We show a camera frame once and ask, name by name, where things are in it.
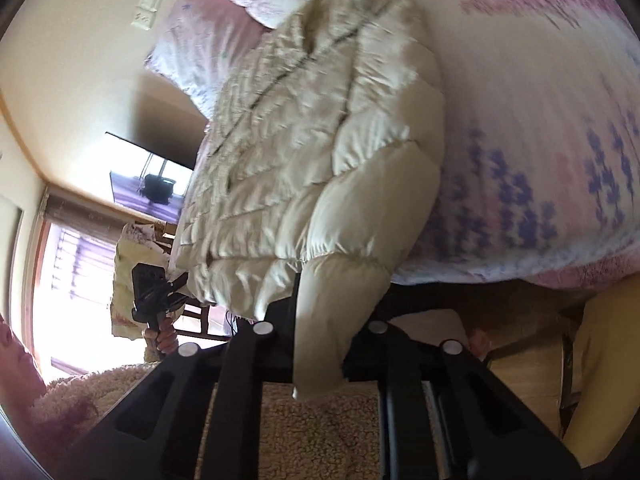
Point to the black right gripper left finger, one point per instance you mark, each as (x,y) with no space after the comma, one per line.
(197,414)

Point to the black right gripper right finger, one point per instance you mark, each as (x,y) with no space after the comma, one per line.
(444,415)

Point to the cream quilted down jacket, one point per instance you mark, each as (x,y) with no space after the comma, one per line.
(317,174)

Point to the person's left hand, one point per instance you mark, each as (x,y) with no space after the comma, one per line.
(161,342)

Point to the beige fleece garment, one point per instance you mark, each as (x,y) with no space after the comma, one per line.
(333,438)

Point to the black flat television screen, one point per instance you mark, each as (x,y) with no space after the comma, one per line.
(145,182)

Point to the brown window curtain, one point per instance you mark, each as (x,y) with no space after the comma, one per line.
(87,218)

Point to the lower pink floral pillow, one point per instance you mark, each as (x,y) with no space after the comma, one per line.
(202,42)

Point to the floral pink bed sheet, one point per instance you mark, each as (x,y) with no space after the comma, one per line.
(541,168)

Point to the wooden bed frame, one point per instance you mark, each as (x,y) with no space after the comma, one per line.
(530,328)

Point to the white wall switch plate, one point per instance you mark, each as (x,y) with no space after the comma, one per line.
(145,14)

